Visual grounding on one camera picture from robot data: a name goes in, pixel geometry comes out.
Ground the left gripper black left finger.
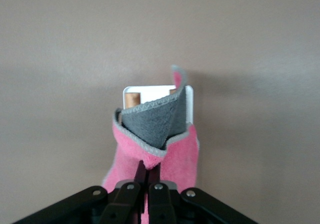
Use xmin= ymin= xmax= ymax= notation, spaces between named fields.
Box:
xmin=14 ymin=160 xmax=149 ymax=224

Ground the pink and grey cloth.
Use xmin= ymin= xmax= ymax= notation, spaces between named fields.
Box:
xmin=101 ymin=64 xmax=201 ymax=224

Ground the white rectangular rack tray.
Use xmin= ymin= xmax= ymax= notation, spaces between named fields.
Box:
xmin=122 ymin=85 xmax=195 ymax=125

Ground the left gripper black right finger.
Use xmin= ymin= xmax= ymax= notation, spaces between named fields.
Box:
xmin=147 ymin=164 xmax=258 ymax=224

